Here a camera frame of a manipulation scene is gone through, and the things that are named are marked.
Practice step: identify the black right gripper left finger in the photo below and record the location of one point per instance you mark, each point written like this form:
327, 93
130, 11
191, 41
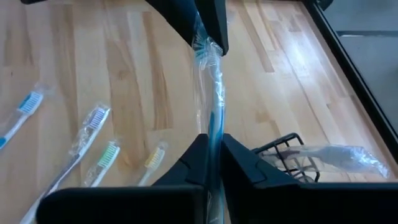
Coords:
140, 205

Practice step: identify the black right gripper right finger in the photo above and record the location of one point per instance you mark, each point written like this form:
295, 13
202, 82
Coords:
295, 205

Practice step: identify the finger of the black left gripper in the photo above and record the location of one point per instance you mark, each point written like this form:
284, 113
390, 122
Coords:
214, 21
174, 15

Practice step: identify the orange toothbrush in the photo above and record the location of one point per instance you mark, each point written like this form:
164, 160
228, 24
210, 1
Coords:
154, 158

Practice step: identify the green toothbrush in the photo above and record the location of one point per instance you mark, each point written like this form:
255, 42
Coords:
107, 157

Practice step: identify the blue toothbrush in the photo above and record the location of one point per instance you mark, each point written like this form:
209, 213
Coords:
29, 104
216, 102

